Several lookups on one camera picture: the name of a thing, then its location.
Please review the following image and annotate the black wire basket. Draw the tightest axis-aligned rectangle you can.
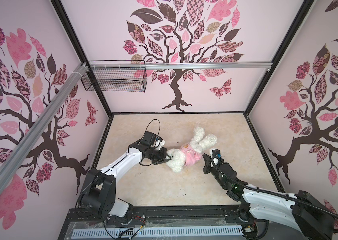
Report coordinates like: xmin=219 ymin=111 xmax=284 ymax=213
xmin=81 ymin=60 xmax=148 ymax=93

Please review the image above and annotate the aluminium rail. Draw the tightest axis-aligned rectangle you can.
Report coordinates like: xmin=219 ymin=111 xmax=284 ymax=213
xmin=90 ymin=61 xmax=273 ymax=70
xmin=0 ymin=63 xmax=88 ymax=195

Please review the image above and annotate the left black camera cable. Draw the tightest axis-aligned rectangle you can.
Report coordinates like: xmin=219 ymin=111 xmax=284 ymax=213
xmin=144 ymin=118 xmax=161 ymax=136

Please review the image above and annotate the right black corrugated cable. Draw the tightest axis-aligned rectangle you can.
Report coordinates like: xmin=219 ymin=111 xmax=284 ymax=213
xmin=210 ymin=155 xmax=338 ymax=234

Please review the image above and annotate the pink teddy hoodie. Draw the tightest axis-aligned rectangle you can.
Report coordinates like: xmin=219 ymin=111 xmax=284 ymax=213
xmin=180 ymin=144 xmax=202 ymax=166

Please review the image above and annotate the white teddy bear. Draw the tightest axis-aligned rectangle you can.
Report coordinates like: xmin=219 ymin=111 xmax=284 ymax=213
xmin=166 ymin=126 xmax=217 ymax=173

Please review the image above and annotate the white slotted cable duct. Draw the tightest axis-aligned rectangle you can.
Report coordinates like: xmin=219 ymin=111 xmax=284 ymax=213
xmin=70 ymin=226 xmax=243 ymax=240

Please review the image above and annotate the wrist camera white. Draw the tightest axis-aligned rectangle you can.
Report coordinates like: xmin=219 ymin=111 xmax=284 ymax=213
xmin=211 ymin=149 xmax=224 ymax=167
xmin=154 ymin=137 xmax=165 ymax=150

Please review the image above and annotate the back aluminium rail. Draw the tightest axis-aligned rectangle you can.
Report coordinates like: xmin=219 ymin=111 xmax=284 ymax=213
xmin=90 ymin=61 xmax=273 ymax=70

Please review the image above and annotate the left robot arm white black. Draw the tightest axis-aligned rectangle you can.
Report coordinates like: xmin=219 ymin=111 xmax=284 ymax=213
xmin=76 ymin=131 xmax=170 ymax=218

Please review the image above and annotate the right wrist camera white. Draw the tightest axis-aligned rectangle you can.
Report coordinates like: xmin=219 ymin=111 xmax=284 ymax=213
xmin=211 ymin=149 xmax=224 ymax=167

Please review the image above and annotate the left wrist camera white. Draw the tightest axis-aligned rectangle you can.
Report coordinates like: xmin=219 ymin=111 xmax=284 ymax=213
xmin=154 ymin=137 xmax=165 ymax=150

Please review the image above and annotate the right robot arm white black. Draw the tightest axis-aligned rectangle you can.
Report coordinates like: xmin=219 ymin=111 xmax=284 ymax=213
xmin=203 ymin=149 xmax=335 ymax=240

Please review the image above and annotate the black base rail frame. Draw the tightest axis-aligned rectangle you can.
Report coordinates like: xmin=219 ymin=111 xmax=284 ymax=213
xmin=58 ymin=205 xmax=309 ymax=240

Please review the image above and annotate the left aluminium rail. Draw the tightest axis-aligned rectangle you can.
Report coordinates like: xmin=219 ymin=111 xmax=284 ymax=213
xmin=0 ymin=63 xmax=88 ymax=195

